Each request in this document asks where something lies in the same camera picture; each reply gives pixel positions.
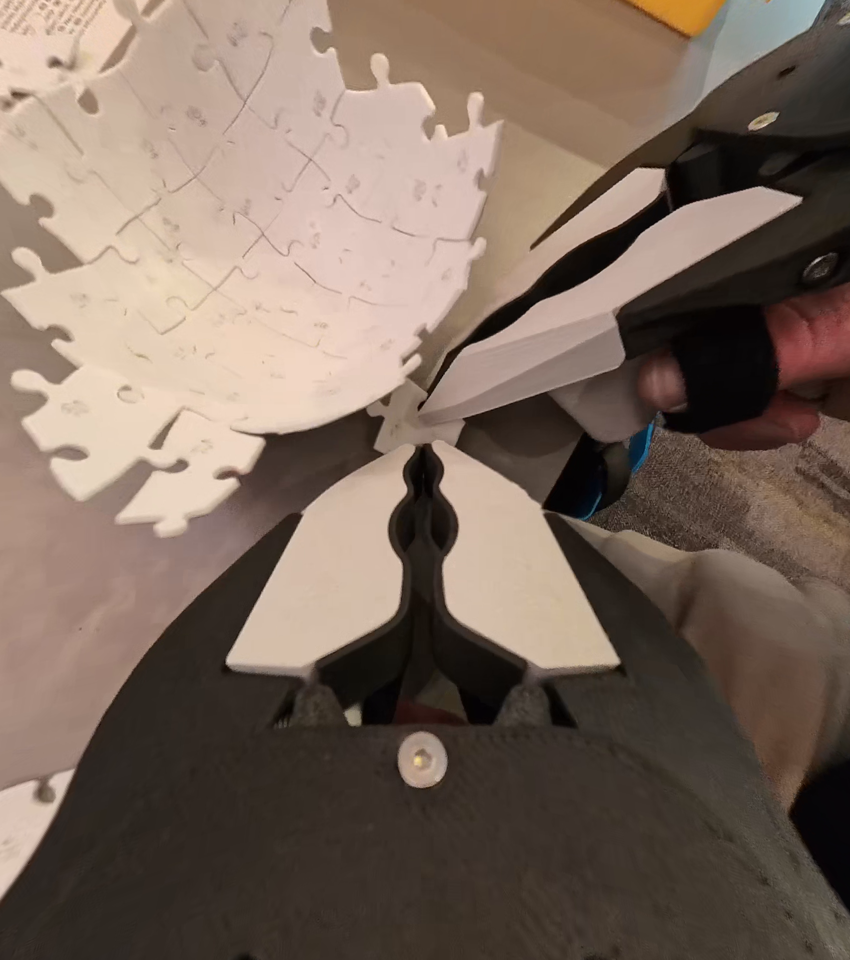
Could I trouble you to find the yellow box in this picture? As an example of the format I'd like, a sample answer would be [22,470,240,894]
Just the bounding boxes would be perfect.
[622,0,727,38]

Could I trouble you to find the person's right hand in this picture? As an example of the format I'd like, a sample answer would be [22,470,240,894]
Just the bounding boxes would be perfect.
[638,258,850,452]

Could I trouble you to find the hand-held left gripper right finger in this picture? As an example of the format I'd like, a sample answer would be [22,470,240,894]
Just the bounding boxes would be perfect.
[429,440,621,710]

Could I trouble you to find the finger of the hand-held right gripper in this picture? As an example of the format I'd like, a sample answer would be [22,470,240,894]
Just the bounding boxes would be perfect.
[417,187,804,419]
[438,168,671,370]

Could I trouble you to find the person's beige trousers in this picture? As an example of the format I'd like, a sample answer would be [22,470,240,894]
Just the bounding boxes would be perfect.
[566,516,850,815]

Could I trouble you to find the small white puzzle piece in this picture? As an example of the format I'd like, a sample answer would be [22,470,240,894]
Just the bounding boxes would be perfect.
[366,378,465,456]

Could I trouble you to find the blue and black strap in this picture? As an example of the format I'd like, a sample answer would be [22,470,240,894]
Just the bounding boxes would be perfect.
[543,420,657,523]

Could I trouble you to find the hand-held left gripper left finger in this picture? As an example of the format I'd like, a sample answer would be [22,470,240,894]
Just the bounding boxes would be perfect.
[225,442,427,710]

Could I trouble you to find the white numbered puzzle piece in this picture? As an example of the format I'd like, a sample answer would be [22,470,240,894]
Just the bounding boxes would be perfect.
[0,768,78,933]

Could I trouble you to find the partly built puzzle ball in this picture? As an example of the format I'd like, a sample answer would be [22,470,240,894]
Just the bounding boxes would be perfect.
[0,0,506,539]

